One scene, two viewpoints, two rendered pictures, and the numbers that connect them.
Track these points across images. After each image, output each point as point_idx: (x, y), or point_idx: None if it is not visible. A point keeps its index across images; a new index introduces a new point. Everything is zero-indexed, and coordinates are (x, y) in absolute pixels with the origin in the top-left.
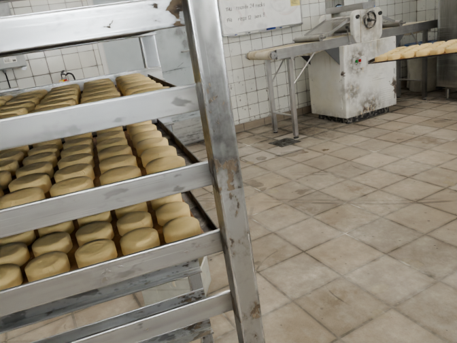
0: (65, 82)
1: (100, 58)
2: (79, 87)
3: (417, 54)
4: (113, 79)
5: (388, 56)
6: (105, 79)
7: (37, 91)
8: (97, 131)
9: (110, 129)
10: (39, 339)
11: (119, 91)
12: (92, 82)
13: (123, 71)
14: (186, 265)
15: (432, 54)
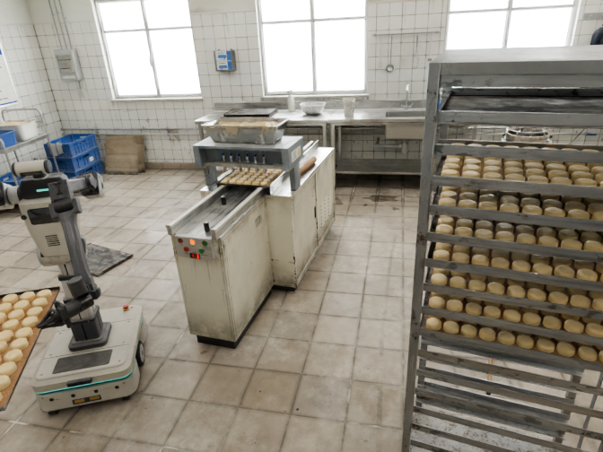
0: (476, 291)
1: None
2: (467, 293)
3: (19, 358)
4: (445, 289)
5: (4, 385)
6: (452, 279)
7: (493, 283)
8: (461, 303)
9: (454, 299)
10: (519, 433)
11: (449, 273)
12: (460, 278)
13: (439, 284)
14: (415, 390)
15: (26, 346)
